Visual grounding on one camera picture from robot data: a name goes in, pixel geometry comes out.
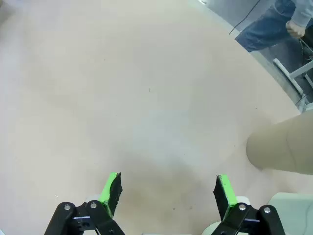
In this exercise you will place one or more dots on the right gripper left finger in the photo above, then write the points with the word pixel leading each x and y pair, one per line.
pixel 107 195

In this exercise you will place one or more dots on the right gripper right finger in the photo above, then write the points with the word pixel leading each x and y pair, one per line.
pixel 226 193

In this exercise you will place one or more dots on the beige cardboard tube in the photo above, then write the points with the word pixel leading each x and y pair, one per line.
pixel 281 147

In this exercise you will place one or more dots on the collaborator's left forearm grey sleeve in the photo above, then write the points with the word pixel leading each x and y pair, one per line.
pixel 304 12

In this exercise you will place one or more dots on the collaborator's left hand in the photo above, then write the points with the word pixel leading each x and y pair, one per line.
pixel 296 29

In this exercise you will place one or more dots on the blue jeans of collaborator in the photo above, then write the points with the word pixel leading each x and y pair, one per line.
pixel 264 27

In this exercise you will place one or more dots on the white metal table frame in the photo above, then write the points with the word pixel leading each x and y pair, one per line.
pixel 287 76

